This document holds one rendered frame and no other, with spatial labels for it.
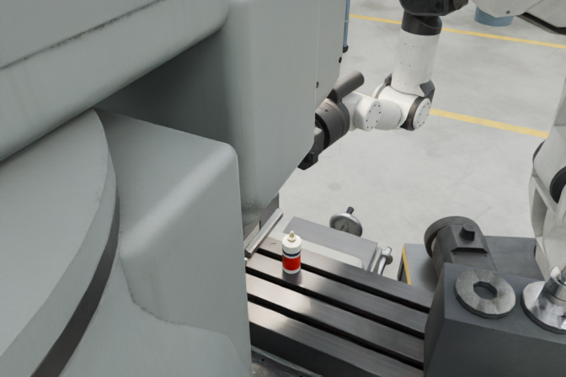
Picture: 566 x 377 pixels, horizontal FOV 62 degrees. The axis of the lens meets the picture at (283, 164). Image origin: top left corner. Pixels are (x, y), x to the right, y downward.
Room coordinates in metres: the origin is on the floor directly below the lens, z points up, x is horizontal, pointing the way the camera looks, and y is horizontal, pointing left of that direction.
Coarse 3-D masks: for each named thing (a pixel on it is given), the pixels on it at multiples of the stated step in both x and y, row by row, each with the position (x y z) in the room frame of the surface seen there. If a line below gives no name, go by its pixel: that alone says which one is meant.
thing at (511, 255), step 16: (464, 224) 1.12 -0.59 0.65; (448, 240) 1.10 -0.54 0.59; (464, 240) 1.09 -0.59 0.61; (480, 240) 1.09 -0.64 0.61; (496, 240) 1.13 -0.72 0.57; (512, 240) 1.13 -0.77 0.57; (528, 240) 1.13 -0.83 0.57; (432, 256) 1.15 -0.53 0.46; (448, 256) 1.04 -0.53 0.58; (464, 256) 1.04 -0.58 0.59; (480, 256) 1.04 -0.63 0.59; (496, 256) 1.06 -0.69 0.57; (512, 256) 1.06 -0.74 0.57; (528, 256) 1.06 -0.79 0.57; (512, 272) 0.99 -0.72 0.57; (528, 272) 0.99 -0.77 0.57
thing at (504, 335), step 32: (448, 288) 0.50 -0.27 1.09; (480, 288) 0.50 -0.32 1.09; (512, 288) 0.50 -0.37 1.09; (448, 320) 0.44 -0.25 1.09; (480, 320) 0.44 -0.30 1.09; (512, 320) 0.44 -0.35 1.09; (544, 320) 0.43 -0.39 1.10; (448, 352) 0.43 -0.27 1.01; (480, 352) 0.42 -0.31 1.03; (512, 352) 0.41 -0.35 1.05; (544, 352) 0.40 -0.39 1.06
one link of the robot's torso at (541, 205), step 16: (544, 192) 0.94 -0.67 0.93; (544, 208) 0.96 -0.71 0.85; (560, 208) 0.84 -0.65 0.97; (544, 224) 0.88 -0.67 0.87; (560, 224) 0.83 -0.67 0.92; (544, 240) 0.87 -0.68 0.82; (560, 240) 0.87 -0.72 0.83; (544, 256) 0.90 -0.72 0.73; (560, 256) 0.87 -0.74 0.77; (544, 272) 0.90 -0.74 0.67
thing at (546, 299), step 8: (544, 288) 0.46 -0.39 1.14; (552, 288) 0.45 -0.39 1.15; (544, 296) 0.45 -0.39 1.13; (552, 296) 0.44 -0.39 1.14; (560, 296) 0.44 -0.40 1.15; (544, 304) 0.45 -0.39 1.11; (552, 304) 0.44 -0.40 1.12; (560, 304) 0.43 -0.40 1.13; (552, 312) 0.44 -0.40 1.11; (560, 312) 0.43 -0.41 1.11
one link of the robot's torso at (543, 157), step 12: (564, 84) 0.99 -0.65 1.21; (564, 96) 0.97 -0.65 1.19; (564, 108) 0.97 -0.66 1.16; (564, 120) 0.97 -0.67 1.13; (552, 132) 0.96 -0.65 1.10; (564, 132) 0.94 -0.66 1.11; (540, 144) 0.99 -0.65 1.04; (552, 144) 0.94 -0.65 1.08; (564, 144) 0.90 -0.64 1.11; (540, 156) 0.96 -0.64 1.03; (552, 156) 0.92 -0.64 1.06; (564, 156) 0.88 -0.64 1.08; (540, 168) 0.94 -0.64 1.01; (552, 168) 0.90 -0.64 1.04; (564, 168) 0.87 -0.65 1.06; (552, 180) 0.87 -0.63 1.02; (564, 180) 0.85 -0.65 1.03; (552, 192) 0.87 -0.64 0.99
